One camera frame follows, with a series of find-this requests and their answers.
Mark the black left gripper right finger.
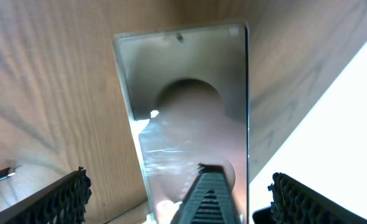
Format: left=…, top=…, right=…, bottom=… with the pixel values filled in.
left=252, top=172, right=367, bottom=224

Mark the bronze Samsung Galaxy smartphone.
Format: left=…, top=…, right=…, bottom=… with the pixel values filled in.
left=113, top=22, right=249, bottom=223

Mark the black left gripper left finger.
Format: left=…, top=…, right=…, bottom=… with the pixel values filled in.
left=0, top=167, right=91, bottom=224

